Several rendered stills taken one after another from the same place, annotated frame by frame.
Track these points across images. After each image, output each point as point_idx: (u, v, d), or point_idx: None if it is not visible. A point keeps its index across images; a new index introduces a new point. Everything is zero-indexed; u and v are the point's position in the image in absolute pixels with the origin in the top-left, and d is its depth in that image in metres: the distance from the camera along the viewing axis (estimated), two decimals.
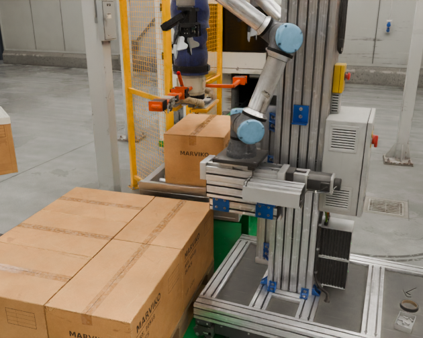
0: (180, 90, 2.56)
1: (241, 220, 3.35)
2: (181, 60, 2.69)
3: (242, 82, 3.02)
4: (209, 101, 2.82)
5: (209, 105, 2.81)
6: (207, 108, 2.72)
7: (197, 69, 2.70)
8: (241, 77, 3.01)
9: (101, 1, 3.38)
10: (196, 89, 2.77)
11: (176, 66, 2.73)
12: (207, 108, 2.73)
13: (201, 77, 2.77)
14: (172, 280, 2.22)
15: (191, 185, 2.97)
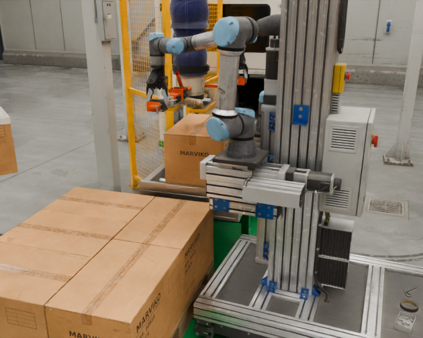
0: (180, 90, 2.57)
1: (241, 220, 3.35)
2: (180, 60, 2.70)
3: (242, 82, 3.02)
4: (208, 101, 2.83)
5: (208, 105, 2.82)
6: (206, 108, 2.73)
7: (196, 69, 2.71)
8: (241, 77, 3.01)
9: (101, 1, 3.38)
10: (195, 89, 2.78)
11: (176, 66, 2.74)
12: (205, 108, 2.74)
13: (200, 77, 2.78)
14: (172, 280, 2.22)
15: (191, 185, 2.97)
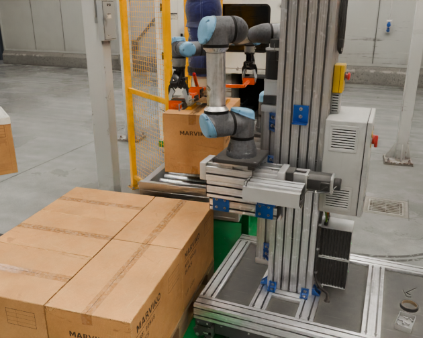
0: (197, 90, 2.75)
1: (241, 220, 3.35)
2: (196, 62, 2.89)
3: (252, 82, 3.21)
4: None
5: None
6: None
7: None
8: (251, 78, 3.20)
9: (101, 1, 3.38)
10: None
11: (191, 67, 2.92)
12: None
13: None
14: (172, 280, 2.22)
15: (191, 165, 2.92)
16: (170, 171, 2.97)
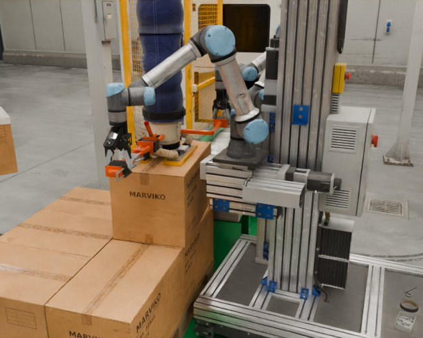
0: (149, 143, 2.17)
1: (241, 220, 3.35)
2: (151, 104, 2.31)
3: (224, 125, 2.63)
4: (184, 150, 2.43)
5: (184, 155, 2.42)
6: (182, 161, 2.34)
7: (170, 115, 2.32)
8: (223, 119, 2.63)
9: (101, 1, 3.38)
10: (169, 137, 2.39)
11: (146, 110, 2.34)
12: (181, 160, 2.35)
13: (174, 123, 2.38)
14: (172, 280, 2.22)
15: (144, 234, 2.34)
16: (120, 239, 2.39)
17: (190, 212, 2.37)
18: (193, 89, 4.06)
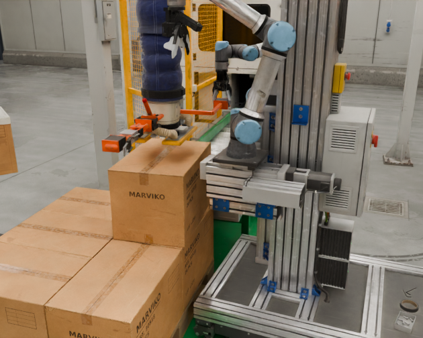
0: (147, 121, 2.14)
1: (241, 220, 3.35)
2: (150, 82, 2.27)
3: (225, 106, 2.59)
4: (184, 131, 2.40)
5: (184, 135, 2.39)
6: (180, 140, 2.30)
7: (168, 94, 2.28)
8: (223, 100, 2.59)
9: (101, 1, 3.38)
10: (168, 117, 2.35)
11: (145, 90, 2.30)
12: (180, 139, 2.31)
13: (174, 102, 2.34)
14: (172, 280, 2.22)
15: (144, 234, 2.35)
16: (120, 239, 2.39)
17: (190, 212, 2.37)
18: (193, 89, 4.06)
